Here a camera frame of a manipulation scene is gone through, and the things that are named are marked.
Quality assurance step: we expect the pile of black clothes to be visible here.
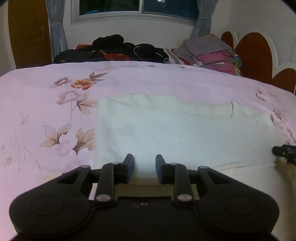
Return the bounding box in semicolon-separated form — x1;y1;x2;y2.
53;34;169;64

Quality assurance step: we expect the striped bed sheet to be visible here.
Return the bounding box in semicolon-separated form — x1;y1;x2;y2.
164;48;192;66

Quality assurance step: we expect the white knitted small garment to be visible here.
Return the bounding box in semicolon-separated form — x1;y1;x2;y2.
94;94;284;179

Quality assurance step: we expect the window with white frame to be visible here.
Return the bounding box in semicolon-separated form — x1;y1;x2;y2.
71;0;198;24

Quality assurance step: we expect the grey curtain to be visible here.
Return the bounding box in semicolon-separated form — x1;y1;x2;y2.
191;0;218;38
45;0;68;59

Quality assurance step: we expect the pink floral bed quilt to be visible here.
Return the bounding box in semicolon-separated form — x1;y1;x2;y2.
1;61;295;240

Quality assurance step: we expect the grey left curtain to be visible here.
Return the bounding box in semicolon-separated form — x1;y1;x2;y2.
45;0;68;59

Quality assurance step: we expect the brown wooden door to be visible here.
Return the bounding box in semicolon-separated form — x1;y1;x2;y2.
8;0;52;69

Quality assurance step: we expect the red white scalloped headboard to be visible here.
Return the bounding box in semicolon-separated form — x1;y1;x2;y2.
221;30;295;94

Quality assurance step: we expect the grey right curtain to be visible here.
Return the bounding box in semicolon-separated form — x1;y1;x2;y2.
191;0;218;38

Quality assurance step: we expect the stack of folded clothes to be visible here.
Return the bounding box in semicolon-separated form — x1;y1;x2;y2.
171;35;241;76

